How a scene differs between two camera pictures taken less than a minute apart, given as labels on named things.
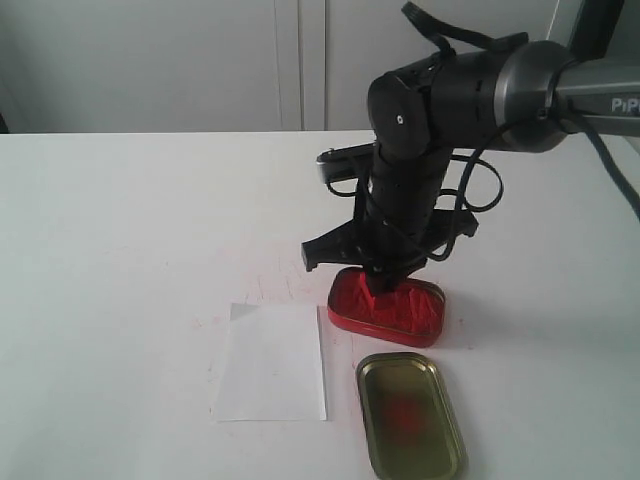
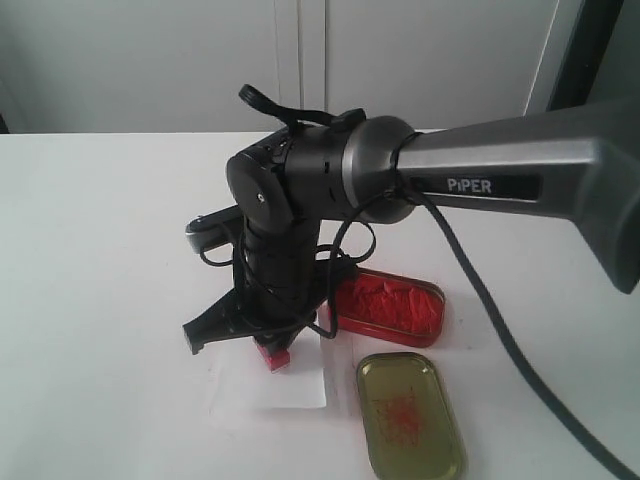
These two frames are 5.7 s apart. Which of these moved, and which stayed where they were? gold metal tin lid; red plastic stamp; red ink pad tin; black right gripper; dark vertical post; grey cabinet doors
Moved: black right gripper; red plastic stamp
Stayed: dark vertical post; grey cabinet doors; gold metal tin lid; red ink pad tin
